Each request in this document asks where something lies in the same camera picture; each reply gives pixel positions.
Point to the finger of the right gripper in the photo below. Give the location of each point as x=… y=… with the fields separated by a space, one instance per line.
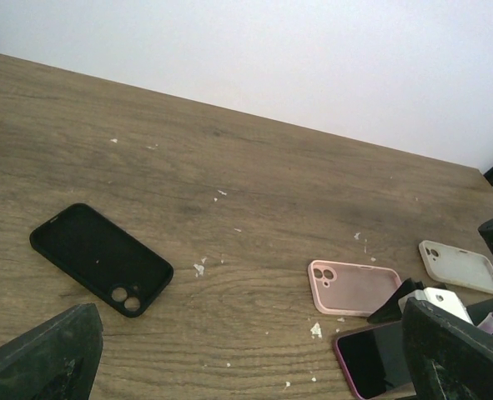
x=390 y=311

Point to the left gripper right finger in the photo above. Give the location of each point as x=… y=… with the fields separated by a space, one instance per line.
x=447 y=357

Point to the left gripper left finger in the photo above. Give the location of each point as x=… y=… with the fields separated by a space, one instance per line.
x=57 y=359

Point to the pink phone case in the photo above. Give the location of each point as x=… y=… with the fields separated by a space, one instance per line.
x=347 y=289

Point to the white phone case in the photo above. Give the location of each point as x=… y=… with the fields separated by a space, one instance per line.
x=456 y=266

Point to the pink-edged black phone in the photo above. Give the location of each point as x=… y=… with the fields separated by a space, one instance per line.
x=372 y=360

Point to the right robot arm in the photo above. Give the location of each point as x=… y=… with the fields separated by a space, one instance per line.
x=486 y=232

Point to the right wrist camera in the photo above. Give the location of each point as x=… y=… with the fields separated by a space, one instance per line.
x=445 y=300

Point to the black phone case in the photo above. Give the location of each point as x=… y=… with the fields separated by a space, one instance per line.
x=102 y=257

